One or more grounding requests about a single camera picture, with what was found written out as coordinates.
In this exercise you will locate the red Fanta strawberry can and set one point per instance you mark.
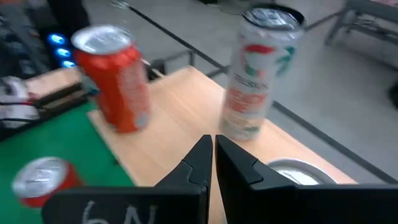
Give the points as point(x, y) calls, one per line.
point(40, 177)
point(115, 87)

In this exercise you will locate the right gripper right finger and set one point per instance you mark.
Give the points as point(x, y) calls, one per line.
point(242, 193)

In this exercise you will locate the Spindrift grapefruit can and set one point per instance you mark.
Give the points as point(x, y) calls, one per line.
point(298, 174)

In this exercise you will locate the grey metal desk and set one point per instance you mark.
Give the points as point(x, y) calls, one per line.
point(370, 7)

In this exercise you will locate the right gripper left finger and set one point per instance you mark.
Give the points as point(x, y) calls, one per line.
point(196, 174)

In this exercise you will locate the white Celsius peach can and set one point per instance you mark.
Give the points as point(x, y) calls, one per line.
point(258, 77)

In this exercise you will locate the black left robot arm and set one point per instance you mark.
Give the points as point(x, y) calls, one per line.
point(15, 90)

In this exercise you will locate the wooden shelf with black legs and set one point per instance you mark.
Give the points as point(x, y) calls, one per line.
point(174, 124)

